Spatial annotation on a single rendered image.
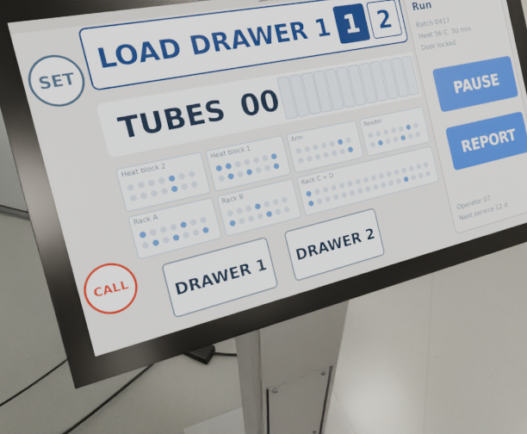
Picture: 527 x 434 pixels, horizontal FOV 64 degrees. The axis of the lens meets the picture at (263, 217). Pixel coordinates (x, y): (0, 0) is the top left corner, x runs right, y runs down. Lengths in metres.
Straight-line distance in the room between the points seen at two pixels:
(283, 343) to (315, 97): 0.37
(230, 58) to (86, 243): 0.20
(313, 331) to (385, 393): 0.84
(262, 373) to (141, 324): 0.35
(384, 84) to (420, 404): 1.18
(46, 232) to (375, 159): 0.29
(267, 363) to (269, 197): 0.35
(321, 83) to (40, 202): 0.26
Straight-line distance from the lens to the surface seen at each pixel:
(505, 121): 0.52
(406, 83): 0.45
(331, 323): 0.65
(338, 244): 0.40
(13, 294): 1.92
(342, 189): 0.40
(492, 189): 0.50
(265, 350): 0.64
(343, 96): 0.42
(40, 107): 0.38
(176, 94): 0.38
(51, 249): 0.37
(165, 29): 0.40
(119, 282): 0.36
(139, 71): 0.38
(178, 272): 0.36
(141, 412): 1.46
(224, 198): 0.37
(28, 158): 0.38
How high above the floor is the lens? 1.28
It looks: 41 degrees down
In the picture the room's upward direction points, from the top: 1 degrees counter-clockwise
